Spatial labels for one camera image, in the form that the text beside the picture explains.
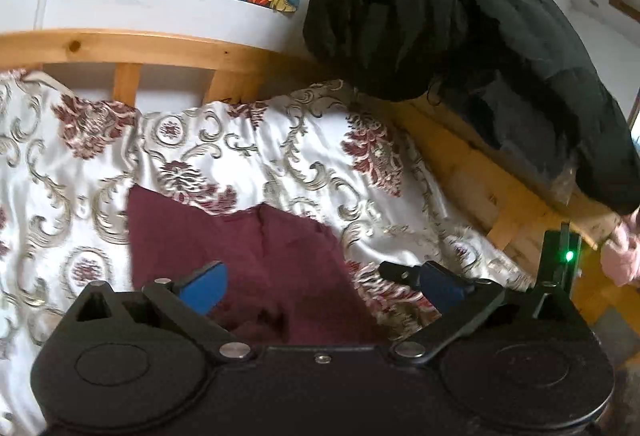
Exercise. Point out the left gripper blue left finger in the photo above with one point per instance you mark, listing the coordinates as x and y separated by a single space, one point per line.
184 304

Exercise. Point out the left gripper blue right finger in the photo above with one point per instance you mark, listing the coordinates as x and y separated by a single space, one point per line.
464 304

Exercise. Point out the maroon long-sleeve shirt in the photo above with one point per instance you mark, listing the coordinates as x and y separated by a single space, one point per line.
288 282

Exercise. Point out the person's right hand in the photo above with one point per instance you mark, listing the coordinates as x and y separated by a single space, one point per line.
620 253

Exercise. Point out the floral white satin bedspread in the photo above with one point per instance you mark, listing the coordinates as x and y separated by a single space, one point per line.
67 165

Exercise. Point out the black padded jacket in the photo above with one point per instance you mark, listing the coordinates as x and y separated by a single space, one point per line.
514 70

